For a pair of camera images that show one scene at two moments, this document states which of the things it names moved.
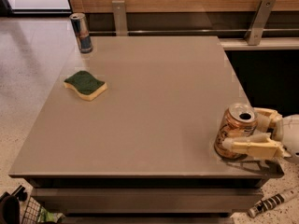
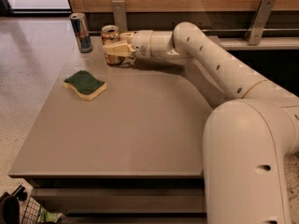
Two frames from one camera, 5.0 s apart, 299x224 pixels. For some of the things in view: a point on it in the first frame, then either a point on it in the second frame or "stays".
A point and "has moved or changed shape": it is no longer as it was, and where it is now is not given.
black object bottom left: (9, 205) stays
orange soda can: (238, 119) has moved or changed shape
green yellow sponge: (86, 85) stays
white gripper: (291, 133) -> (141, 44)
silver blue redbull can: (82, 32) stays
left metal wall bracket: (120, 17) stays
